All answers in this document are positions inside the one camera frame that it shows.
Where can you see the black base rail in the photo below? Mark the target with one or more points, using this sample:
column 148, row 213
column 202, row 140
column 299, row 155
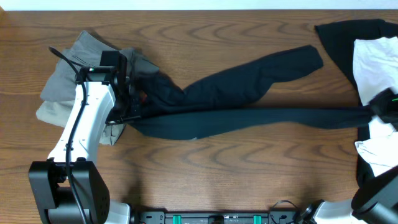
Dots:
column 157, row 217

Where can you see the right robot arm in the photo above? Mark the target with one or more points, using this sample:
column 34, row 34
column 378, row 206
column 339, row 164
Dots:
column 375, row 201

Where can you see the beige folded shorts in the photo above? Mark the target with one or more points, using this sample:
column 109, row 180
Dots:
column 57, row 113

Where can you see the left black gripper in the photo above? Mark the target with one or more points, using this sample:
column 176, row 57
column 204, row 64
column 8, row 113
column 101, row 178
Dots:
column 134, row 114

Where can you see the grey folded shorts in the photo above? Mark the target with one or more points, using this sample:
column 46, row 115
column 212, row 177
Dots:
column 86, row 51

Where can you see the black leggings with red waistband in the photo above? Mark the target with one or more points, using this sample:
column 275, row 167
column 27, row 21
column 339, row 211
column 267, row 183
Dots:
column 215, row 104

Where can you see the white shirt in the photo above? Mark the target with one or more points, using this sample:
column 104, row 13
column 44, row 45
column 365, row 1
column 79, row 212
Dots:
column 375, row 70

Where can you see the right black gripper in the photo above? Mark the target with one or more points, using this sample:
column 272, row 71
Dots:
column 379, row 104

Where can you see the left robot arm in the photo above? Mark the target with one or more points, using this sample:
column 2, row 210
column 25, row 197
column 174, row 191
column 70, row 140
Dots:
column 67, row 187

